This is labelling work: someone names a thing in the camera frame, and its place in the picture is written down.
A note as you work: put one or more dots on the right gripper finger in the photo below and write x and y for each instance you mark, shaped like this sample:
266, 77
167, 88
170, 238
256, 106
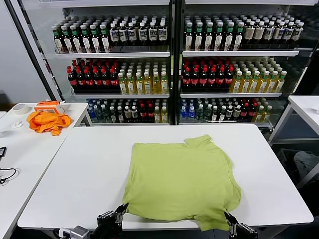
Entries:
246, 228
232, 225

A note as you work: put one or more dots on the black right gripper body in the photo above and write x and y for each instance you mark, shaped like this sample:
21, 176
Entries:
246, 236

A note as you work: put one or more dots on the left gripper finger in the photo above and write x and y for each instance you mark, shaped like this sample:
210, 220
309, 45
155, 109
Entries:
119, 218
108, 214

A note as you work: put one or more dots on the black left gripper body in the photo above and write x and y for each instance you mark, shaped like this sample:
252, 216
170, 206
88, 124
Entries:
106, 229

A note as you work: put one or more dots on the green t-shirt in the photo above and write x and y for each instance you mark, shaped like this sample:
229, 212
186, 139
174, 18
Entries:
179, 179

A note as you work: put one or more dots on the large white work table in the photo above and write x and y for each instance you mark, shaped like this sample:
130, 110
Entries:
99, 139

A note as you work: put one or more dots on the grey bag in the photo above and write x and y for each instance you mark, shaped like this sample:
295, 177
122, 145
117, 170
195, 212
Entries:
306, 161

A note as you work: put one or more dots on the white-cap dark drink bottle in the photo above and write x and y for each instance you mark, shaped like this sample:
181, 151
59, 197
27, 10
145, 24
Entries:
127, 113
222, 114
120, 115
134, 113
237, 111
214, 115
113, 115
229, 111

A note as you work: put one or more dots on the white side table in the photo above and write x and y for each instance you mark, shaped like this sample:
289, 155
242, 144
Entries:
74, 109
304, 104
25, 159

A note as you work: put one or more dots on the clear green water bottle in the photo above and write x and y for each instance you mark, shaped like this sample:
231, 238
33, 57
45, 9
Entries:
98, 114
207, 113
199, 113
105, 114

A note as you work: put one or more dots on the blue water bottle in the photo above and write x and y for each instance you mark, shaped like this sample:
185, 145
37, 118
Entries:
191, 112
91, 112
183, 112

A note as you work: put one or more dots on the small red-cap cola bottle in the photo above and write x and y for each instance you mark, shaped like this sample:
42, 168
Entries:
244, 111
252, 110
142, 113
150, 113

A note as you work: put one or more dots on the small yellow tea bottle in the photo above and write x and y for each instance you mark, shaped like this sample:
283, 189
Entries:
157, 115
260, 114
164, 115
267, 114

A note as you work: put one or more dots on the orange cloth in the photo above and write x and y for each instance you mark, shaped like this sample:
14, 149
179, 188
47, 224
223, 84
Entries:
47, 122

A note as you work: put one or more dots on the black flat device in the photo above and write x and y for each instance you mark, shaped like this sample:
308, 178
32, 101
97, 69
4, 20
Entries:
2, 152

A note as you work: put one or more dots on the orange and white box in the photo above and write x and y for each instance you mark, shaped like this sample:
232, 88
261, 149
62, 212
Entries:
46, 105

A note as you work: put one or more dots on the small white plastic object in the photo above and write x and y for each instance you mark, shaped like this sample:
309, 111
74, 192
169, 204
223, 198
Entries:
17, 124

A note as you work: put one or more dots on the beige masking tape roll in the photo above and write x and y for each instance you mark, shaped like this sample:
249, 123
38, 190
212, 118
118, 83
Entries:
21, 112

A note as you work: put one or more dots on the white drinks shelf unit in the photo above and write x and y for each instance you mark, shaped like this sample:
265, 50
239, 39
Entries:
112, 55
236, 54

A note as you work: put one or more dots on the green-cap dark tea bottle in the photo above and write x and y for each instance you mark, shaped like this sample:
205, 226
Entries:
208, 38
218, 38
238, 38
95, 40
188, 38
85, 40
228, 38
57, 40
75, 40
199, 38
66, 40
104, 40

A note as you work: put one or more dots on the blue-label dark drink bottle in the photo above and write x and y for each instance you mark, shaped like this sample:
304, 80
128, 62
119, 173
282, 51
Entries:
269, 33
279, 33
288, 33
123, 34
152, 33
131, 34
162, 33
142, 34
297, 33
114, 34

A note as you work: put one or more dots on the beige-label dark drink bottle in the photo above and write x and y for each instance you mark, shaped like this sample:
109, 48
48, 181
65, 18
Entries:
259, 33
249, 33

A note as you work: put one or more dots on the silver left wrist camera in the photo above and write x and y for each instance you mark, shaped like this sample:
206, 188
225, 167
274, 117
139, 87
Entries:
79, 232

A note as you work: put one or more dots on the black slanted frame pole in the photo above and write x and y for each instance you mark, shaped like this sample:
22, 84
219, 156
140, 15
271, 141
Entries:
33, 49

